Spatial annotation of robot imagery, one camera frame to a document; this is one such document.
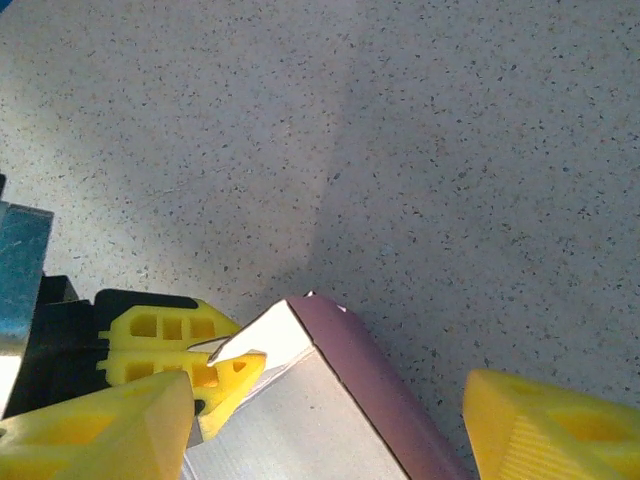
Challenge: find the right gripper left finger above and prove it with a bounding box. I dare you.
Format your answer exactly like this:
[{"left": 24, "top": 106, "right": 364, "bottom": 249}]
[{"left": 0, "top": 370, "right": 196, "bottom": 480}]

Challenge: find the pink paper box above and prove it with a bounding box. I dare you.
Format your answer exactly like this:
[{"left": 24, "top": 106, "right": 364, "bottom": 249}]
[{"left": 182, "top": 290, "right": 474, "bottom": 480}]

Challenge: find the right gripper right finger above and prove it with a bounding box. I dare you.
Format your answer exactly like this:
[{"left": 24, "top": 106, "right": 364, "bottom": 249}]
[{"left": 461, "top": 369, "right": 640, "bottom": 480}]

